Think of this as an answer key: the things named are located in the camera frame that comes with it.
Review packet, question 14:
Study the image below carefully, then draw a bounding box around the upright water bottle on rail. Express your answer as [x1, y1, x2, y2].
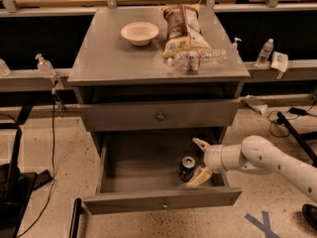
[255, 39, 273, 66]

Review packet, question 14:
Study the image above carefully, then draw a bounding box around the brown chip bag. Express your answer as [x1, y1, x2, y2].
[160, 4, 211, 58]

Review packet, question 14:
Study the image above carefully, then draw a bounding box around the black power adapter cable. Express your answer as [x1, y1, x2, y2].
[267, 99, 317, 139]

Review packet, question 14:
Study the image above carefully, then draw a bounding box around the closed grey top drawer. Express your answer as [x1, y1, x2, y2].
[79, 100, 239, 132]

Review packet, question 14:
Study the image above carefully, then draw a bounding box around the white paper packet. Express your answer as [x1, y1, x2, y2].
[270, 52, 288, 72]

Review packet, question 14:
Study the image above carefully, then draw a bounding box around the black shoe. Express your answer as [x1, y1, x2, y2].
[302, 204, 317, 230]

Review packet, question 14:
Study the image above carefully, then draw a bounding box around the white ceramic bowl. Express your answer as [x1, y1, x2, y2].
[121, 22, 159, 47]

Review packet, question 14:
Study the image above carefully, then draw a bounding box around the black stand base left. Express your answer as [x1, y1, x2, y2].
[0, 116, 53, 238]

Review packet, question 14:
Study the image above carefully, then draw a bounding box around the black stand leg right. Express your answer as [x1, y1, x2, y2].
[276, 111, 317, 168]

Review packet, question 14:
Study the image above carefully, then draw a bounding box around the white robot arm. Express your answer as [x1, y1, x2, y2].
[186, 135, 317, 202]

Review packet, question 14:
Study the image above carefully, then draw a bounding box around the black cable on floor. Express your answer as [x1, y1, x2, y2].
[16, 79, 65, 238]

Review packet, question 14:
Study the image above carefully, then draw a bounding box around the clear plastic water bottle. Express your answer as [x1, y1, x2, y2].
[167, 49, 227, 71]

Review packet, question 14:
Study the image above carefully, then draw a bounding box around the blue pepsi can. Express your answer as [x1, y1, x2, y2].
[178, 156, 196, 182]

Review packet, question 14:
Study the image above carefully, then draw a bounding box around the open grey middle drawer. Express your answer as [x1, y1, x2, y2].
[84, 128, 241, 214]

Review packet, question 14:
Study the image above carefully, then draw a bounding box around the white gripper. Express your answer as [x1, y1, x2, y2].
[186, 138, 224, 188]

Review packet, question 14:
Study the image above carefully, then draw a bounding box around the left hand sanitizer bottle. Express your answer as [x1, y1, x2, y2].
[36, 54, 55, 78]

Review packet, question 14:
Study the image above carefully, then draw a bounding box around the black bar at bottom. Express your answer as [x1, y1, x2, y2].
[68, 198, 82, 238]

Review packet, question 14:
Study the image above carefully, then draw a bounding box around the grey drawer cabinet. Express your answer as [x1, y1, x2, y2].
[67, 5, 251, 157]

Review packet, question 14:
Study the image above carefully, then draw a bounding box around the small sanitizer bottle behind cabinet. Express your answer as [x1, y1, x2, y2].
[232, 37, 242, 54]

